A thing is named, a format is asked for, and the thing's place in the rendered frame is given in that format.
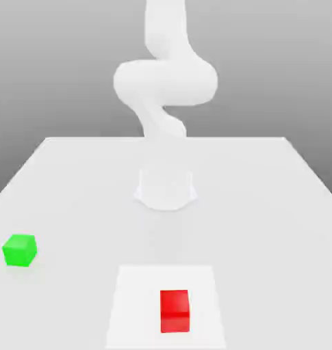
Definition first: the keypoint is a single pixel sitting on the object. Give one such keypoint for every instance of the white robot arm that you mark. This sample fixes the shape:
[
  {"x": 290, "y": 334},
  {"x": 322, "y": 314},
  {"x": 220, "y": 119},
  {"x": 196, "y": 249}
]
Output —
[{"x": 165, "y": 82}]

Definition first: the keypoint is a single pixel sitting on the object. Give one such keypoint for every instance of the small red cube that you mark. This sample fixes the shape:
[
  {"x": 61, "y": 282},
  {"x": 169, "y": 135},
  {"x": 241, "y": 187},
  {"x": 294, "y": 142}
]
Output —
[{"x": 174, "y": 310}]

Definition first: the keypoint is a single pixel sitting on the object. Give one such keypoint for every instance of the small green cube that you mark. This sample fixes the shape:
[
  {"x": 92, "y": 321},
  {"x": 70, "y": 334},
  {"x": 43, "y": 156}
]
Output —
[{"x": 19, "y": 250}]

